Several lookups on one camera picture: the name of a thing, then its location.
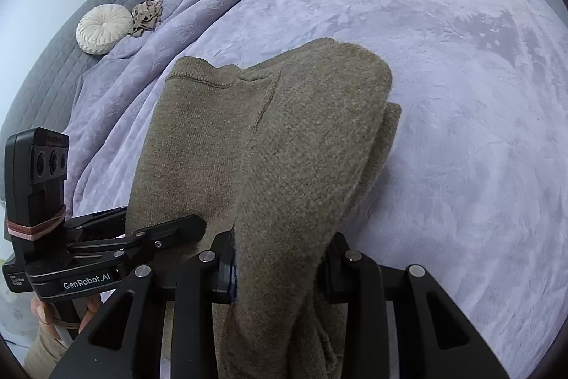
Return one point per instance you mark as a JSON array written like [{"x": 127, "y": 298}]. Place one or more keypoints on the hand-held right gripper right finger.
[{"x": 341, "y": 272}]

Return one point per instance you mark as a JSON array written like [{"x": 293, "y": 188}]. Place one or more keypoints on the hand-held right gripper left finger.
[{"x": 208, "y": 272}]

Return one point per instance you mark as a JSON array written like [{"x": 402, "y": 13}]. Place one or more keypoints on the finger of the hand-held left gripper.
[
  {"x": 97, "y": 223},
  {"x": 177, "y": 232}
]

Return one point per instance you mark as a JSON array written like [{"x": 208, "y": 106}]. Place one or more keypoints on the olive brown knit sweater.
[{"x": 288, "y": 139}]

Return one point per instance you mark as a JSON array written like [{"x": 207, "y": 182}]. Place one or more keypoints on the person's left forearm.
[{"x": 44, "y": 352}]

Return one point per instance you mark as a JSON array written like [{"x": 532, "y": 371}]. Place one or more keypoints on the person's left hand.
[{"x": 44, "y": 310}]

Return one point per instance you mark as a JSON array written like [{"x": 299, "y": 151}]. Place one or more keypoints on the pink elastic band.
[{"x": 31, "y": 230}]

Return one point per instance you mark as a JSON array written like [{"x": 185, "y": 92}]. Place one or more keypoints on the grey quilted bed cover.
[{"x": 49, "y": 72}]

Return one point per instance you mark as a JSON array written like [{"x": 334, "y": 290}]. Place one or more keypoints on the lavender plush blanket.
[{"x": 466, "y": 139}]

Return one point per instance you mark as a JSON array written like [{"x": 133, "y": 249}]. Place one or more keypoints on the round white pleated cushion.
[{"x": 104, "y": 28}]

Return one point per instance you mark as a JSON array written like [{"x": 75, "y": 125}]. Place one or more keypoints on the beige patterned cloth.
[{"x": 146, "y": 17}]

